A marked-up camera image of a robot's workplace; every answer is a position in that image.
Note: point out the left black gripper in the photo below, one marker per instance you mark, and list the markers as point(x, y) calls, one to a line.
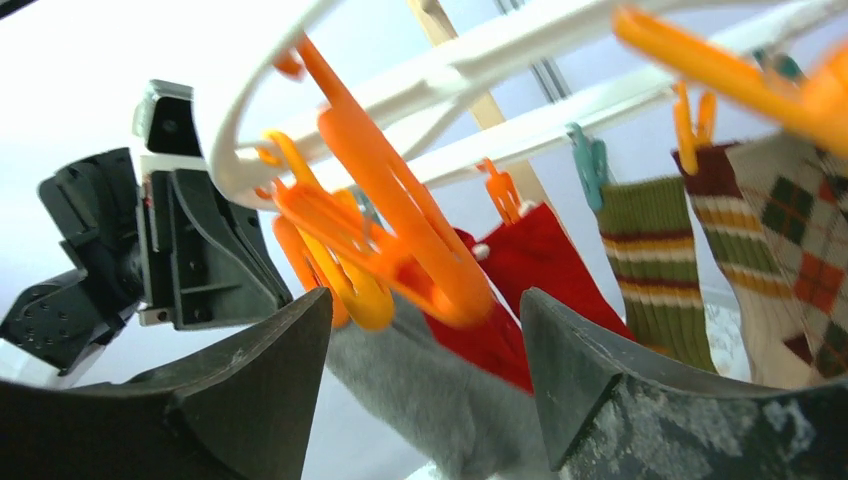
point(222, 273)

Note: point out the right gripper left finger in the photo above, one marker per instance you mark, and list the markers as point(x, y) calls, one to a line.
point(241, 408)

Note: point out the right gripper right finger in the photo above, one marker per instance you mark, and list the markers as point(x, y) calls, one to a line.
point(610, 408)

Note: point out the grey sock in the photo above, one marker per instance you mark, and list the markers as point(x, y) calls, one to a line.
point(472, 424)

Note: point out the red sock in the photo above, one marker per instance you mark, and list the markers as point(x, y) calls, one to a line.
point(534, 252)
point(496, 346)

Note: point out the white round clip hanger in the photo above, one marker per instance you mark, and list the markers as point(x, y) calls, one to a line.
point(419, 99)

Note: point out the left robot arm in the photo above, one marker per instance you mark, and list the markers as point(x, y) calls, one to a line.
point(65, 320)

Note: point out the hanging green striped sock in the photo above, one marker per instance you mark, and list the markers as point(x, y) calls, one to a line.
point(649, 242)

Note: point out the large orange clothes peg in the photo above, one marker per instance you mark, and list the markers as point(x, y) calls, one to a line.
point(421, 256)

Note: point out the cream argyle hanging sock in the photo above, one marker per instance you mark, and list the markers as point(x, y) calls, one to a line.
point(774, 211)

